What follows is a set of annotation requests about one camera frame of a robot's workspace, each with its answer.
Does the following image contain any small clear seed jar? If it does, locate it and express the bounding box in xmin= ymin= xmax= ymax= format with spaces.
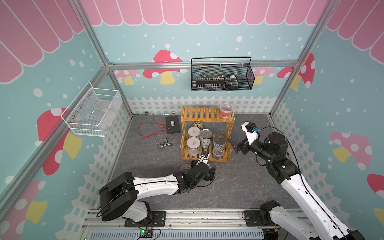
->
xmin=212 ymin=147 xmax=224 ymax=161

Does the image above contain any brown tape roll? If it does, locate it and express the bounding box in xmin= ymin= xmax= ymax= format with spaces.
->
xmin=193 ymin=122 xmax=204 ymax=130

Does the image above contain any rear white lid can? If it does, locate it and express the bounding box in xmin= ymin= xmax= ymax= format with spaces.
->
xmin=188 ymin=127 xmax=201 ymax=138

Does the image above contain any tall green label can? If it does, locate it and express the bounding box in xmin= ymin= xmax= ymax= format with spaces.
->
xmin=200 ymin=129 xmax=212 ymax=149

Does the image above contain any purple label sun can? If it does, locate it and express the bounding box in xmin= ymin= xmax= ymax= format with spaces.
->
xmin=214 ymin=135 xmax=227 ymax=149

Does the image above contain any green circuit board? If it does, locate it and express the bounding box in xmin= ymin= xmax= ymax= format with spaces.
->
xmin=139 ymin=230 xmax=154 ymax=239

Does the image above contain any white wire basket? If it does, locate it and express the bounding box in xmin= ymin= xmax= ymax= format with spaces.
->
xmin=61 ymin=82 xmax=123 ymax=137

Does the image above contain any red label seed jar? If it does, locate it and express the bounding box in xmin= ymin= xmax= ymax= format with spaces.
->
xmin=219 ymin=104 xmax=234 ymax=119

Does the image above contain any orange label seed jar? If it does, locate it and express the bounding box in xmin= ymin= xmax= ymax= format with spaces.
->
xmin=180 ymin=164 xmax=192 ymax=173

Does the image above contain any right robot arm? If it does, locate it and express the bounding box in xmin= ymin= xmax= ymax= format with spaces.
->
xmin=228 ymin=132 xmax=364 ymax=240

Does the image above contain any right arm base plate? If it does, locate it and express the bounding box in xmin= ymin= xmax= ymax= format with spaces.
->
xmin=242 ymin=210 xmax=270 ymax=227

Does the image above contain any black wire basket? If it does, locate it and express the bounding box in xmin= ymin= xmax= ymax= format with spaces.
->
xmin=191 ymin=57 xmax=255 ymax=92

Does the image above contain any wooden two-tier shelf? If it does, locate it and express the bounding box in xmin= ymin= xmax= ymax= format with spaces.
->
xmin=181 ymin=107 xmax=235 ymax=163

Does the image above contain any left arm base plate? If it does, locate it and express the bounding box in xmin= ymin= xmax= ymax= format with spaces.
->
xmin=124 ymin=211 xmax=167 ymax=228

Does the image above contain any black box device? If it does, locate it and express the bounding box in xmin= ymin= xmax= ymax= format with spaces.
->
xmin=166 ymin=115 xmax=181 ymax=135

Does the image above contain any white lid green can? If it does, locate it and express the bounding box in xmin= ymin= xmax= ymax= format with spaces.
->
xmin=187 ymin=137 xmax=201 ymax=157

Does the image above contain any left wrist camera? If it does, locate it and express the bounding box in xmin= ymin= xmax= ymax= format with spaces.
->
xmin=199 ymin=151 xmax=210 ymax=165

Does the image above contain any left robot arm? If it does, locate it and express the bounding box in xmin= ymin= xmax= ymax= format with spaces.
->
xmin=97 ymin=160 xmax=216 ymax=223

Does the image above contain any metal faucet part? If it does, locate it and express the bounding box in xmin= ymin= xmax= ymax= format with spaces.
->
xmin=157 ymin=138 xmax=173 ymax=151

